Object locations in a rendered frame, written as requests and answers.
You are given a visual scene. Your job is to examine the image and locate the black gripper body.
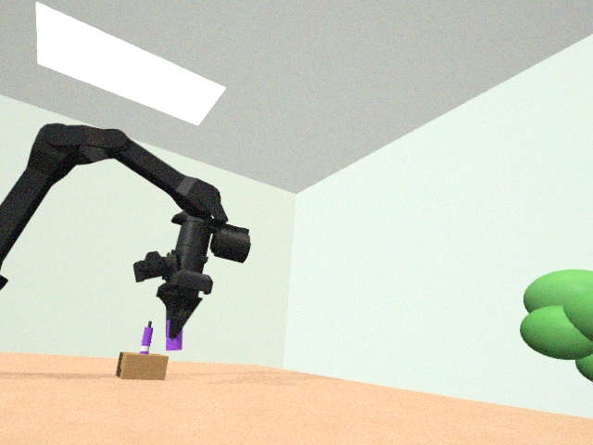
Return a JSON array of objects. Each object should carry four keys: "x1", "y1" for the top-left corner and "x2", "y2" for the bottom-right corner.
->
[{"x1": 156, "y1": 245, "x2": 213, "y2": 298}]

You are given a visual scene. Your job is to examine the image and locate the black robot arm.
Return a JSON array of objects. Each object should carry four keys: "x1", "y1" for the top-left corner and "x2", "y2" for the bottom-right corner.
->
[{"x1": 0, "y1": 123, "x2": 251, "y2": 283}]

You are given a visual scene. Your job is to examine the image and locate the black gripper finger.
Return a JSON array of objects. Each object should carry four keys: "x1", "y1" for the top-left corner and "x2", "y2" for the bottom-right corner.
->
[
  {"x1": 165, "y1": 291, "x2": 202, "y2": 338},
  {"x1": 159, "y1": 296, "x2": 171, "y2": 337}
]

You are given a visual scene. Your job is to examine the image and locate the tan cube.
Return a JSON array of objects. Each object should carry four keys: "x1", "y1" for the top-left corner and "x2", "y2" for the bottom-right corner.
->
[{"x1": 115, "y1": 352, "x2": 169, "y2": 380}]

